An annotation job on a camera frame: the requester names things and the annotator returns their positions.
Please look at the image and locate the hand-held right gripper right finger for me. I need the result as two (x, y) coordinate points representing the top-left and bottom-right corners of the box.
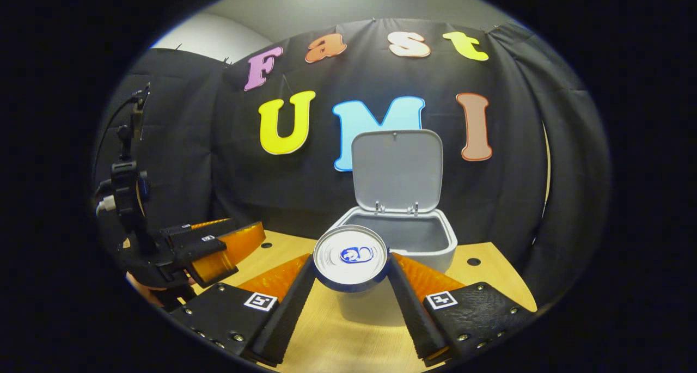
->
(386, 252), (537, 367)

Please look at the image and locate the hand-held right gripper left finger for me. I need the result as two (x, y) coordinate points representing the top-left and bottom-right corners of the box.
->
(169, 253), (317, 367)

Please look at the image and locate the wooden desktop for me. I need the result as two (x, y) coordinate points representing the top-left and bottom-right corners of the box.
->
(123, 229), (539, 373)

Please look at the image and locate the white desktop garbage bin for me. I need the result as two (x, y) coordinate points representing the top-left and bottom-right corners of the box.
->
(321, 129), (459, 327)

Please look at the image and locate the silver pop can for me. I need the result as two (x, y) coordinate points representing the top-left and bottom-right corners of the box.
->
(313, 224), (390, 293)

